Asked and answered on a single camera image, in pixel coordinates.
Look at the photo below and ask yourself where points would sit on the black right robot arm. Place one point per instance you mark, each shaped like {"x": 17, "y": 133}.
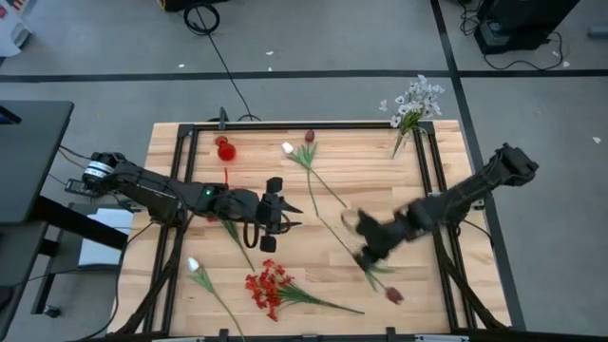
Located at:
{"x": 475, "y": 187}

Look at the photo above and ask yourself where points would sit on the black desk top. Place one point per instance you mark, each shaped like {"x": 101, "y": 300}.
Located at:
{"x": 28, "y": 157}

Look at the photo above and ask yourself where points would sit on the black power adapter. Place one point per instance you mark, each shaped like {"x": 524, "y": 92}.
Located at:
{"x": 76, "y": 189}

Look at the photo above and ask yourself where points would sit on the black floor equipment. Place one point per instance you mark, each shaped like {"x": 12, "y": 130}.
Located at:
{"x": 518, "y": 24}

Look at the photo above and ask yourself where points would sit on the red glass vase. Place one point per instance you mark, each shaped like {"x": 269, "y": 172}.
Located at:
{"x": 226, "y": 152}

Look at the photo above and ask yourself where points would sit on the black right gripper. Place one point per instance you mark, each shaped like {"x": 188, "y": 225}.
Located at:
{"x": 385, "y": 230}

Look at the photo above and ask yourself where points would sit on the dark red artificial tulip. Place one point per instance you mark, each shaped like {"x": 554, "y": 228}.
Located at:
{"x": 309, "y": 137}
{"x": 394, "y": 295}

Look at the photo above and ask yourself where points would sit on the small red flower sprig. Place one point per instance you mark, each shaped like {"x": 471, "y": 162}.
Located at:
{"x": 235, "y": 235}

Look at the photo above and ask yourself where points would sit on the white box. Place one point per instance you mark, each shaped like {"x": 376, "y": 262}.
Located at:
{"x": 102, "y": 237}

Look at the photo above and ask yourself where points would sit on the large red flower bunch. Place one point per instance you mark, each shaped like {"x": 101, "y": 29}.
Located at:
{"x": 268, "y": 287}

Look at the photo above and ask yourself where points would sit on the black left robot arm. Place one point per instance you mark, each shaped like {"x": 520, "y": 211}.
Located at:
{"x": 152, "y": 190}

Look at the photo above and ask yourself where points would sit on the clear glass vase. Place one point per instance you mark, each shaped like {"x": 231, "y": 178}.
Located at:
{"x": 402, "y": 142}

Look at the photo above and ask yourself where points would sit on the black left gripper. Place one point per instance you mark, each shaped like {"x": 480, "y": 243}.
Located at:
{"x": 271, "y": 214}

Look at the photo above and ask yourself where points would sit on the white printed object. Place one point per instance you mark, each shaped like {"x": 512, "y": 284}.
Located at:
{"x": 12, "y": 28}

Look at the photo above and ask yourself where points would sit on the black desk leg frame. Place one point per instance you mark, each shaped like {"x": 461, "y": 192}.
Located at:
{"x": 71, "y": 221}

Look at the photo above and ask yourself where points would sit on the black caster wheel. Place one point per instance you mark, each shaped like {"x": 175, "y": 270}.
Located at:
{"x": 52, "y": 312}

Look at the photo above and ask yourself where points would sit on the white artificial tulip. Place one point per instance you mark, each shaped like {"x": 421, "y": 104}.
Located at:
{"x": 193, "y": 264}
{"x": 288, "y": 148}

